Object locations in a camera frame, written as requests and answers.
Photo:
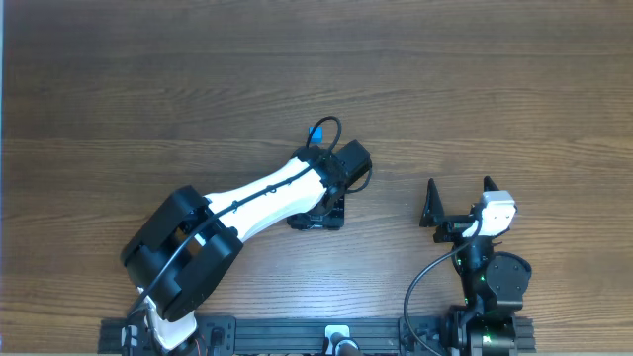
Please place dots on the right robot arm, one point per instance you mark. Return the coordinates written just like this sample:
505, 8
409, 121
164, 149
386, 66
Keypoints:
507, 282

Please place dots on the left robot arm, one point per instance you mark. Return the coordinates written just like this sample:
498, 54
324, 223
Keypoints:
277, 198

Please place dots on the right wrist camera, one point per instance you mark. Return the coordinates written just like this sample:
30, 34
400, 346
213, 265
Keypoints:
494, 212

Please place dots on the mounting rail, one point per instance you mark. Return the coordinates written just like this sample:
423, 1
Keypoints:
297, 336

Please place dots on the blue cube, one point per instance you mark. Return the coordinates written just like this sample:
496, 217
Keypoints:
316, 132

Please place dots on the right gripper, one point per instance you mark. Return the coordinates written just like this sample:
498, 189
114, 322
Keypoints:
457, 225

